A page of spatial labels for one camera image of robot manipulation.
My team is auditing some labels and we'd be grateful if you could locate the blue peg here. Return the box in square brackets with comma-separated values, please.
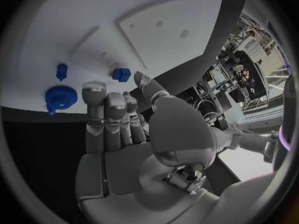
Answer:
[55, 63, 69, 82]

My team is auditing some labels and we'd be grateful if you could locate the white task board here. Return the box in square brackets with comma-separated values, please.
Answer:
[1, 0, 226, 115]

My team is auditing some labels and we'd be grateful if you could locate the blue block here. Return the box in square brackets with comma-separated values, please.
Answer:
[111, 68, 132, 83]

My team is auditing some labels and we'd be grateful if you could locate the white cable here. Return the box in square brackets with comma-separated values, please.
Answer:
[202, 112, 226, 124]
[196, 99, 224, 115]

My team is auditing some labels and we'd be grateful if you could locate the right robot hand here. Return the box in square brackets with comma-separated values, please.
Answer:
[75, 71, 221, 224]

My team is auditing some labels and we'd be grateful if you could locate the blue gear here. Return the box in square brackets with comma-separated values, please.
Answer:
[45, 85, 79, 116]

